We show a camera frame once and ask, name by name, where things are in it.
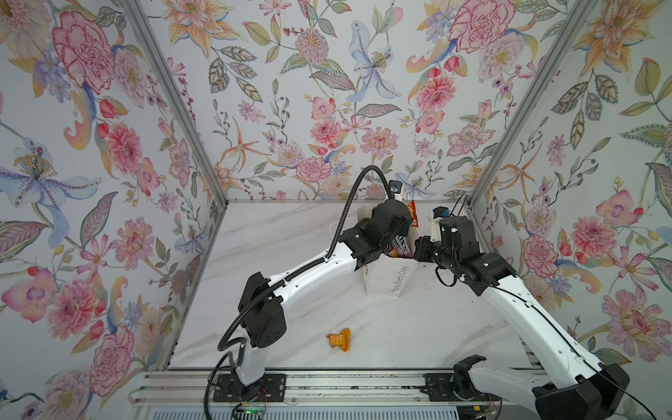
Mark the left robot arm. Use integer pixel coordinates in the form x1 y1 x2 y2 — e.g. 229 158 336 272
218 199 413 387

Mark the white paper bag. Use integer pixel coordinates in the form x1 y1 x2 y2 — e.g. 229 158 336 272
328 205 420 299

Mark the red yellow snack packet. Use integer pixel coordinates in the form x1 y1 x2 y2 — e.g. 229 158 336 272
407 201 419 228

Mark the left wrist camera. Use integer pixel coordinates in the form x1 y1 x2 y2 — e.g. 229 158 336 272
388 180 407 203

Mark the aluminium frame post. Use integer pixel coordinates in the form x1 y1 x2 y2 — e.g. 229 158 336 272
121 0 229 210
467 0 593 210

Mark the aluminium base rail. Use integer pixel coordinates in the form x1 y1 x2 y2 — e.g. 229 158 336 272
129 369 536 419

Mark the black corrugated cable conduit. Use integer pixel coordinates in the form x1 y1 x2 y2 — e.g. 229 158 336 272
203 164 392 420

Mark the magenta Fox's candy bag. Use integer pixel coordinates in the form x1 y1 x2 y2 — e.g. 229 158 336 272
385 236 413 259

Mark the right aluminium frame post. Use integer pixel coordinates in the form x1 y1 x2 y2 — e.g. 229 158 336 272
467 0 593 210

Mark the left aluminium frame post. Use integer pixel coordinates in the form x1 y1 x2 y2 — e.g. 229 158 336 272
121 0 229 210

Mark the small orange snack packet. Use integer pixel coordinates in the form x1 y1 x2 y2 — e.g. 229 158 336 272
327 328 351 352

